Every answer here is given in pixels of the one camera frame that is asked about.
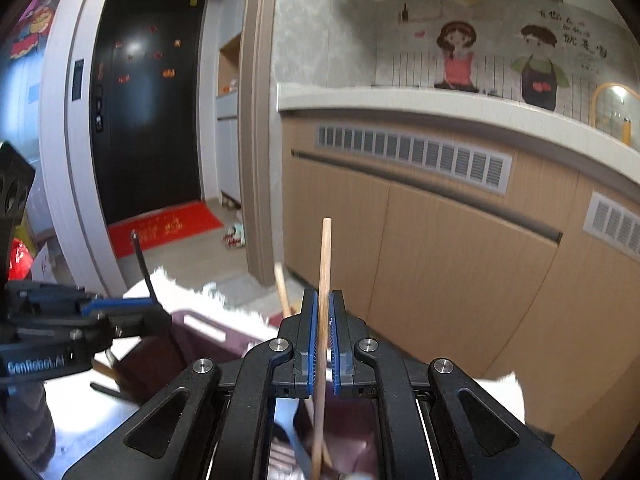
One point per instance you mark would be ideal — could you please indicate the slippers on floor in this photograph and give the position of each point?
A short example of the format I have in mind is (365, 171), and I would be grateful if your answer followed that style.
(234, 237)

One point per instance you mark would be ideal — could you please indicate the purple plastic utensil bin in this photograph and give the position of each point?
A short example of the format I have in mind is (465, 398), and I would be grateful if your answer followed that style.
(250, 359)

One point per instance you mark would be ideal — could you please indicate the red door mat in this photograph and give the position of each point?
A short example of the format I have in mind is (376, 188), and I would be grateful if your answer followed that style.
(162, 227)

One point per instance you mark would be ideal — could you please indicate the black-handled fork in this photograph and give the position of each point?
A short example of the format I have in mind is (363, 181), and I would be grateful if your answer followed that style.
(116, 394)

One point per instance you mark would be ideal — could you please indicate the black-handled dark spoon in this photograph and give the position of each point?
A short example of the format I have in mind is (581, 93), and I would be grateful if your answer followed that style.
(135, 242)

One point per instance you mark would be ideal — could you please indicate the grey vent grille right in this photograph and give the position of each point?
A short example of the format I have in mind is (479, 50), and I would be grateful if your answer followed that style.
(612, 223)

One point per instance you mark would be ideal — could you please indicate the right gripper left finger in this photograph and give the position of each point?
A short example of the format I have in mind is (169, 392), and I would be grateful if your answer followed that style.
(296, 378)

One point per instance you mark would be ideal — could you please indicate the grey-blue plastic spoon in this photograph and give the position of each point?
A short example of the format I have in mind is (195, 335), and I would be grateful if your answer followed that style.
(292, 434)

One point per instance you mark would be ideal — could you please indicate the red and yellow bag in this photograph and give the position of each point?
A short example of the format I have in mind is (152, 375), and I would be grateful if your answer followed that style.
(22, 254)

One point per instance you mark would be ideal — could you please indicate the wooden kitchen cabinet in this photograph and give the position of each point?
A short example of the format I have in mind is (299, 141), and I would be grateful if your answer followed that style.
(498, 283)

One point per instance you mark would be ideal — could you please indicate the black entrance door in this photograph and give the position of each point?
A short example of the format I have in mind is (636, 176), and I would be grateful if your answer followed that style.
(143, 106)

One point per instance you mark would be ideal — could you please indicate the cartoon couple wall sticker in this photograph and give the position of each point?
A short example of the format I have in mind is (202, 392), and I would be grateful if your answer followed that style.
(548, 61)

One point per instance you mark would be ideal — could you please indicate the grey vent grille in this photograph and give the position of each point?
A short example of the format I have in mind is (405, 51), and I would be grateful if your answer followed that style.
(452, 159)
(612, 223)

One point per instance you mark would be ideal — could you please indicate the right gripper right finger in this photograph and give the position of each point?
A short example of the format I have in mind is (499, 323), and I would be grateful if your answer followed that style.
(350, 348)

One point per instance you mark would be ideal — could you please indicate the white kitchen countertop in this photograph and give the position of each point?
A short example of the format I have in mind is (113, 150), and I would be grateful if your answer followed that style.
(588, 146)

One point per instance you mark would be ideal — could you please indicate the round yellow-framed mirror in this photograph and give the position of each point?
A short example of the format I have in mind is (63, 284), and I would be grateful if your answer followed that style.
(614, 110)

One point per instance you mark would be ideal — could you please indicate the wooden chopstick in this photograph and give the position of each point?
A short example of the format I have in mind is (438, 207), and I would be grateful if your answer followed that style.
(287, 312)
(322, 346)

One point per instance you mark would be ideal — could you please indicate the wooden spoon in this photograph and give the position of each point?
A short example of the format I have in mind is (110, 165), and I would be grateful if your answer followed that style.
(105, 370)

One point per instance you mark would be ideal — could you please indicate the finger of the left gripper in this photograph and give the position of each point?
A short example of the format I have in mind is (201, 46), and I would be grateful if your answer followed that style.
(130, 317)

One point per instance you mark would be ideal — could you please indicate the grey vent grille left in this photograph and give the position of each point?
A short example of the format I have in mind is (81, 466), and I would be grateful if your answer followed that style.
(452, 159)

